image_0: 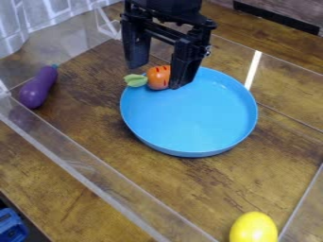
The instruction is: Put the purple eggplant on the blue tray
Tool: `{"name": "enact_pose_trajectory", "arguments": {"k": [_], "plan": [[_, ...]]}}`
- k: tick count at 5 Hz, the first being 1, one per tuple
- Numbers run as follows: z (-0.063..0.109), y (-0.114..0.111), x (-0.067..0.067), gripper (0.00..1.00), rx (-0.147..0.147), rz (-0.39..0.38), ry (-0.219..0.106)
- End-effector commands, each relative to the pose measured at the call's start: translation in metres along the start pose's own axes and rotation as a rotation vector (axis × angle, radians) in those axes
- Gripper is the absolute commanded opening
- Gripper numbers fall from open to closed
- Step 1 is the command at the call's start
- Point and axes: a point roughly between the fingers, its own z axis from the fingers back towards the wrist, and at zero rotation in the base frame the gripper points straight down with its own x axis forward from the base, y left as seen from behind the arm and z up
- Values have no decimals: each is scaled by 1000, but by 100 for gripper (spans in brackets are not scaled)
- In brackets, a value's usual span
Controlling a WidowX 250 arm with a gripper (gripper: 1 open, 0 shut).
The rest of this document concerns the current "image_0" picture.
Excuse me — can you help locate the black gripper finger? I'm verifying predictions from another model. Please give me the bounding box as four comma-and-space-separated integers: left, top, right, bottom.
168, 35, 211, 90
121, 21, 151, 69

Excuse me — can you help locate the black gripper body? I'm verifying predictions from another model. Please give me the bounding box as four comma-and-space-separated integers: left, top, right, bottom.
121, 0, 216, 47

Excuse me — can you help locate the purple toy eggplant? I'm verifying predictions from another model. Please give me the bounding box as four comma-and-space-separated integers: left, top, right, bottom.
19, 64, 57, 109

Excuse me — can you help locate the blue round tray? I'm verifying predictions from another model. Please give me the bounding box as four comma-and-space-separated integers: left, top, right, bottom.
120, 67, 259, 158

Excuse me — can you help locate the orange toy carrot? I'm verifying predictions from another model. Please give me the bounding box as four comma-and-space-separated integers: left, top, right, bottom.
124, 65, 171, 91

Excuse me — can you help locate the white grid curtain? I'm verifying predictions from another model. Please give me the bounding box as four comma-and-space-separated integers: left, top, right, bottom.
0, 0, 121, 59

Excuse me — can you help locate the yellow toy lemon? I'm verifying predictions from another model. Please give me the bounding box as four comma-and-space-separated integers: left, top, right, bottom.
230, 212, 278, 242

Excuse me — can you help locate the blue plastic object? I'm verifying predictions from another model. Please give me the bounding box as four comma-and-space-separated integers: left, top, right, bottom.
0, 208, 29, 242

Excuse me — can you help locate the clear acrylic enclosure wall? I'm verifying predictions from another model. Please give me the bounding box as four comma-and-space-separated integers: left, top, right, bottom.
0, 0, 323, 242

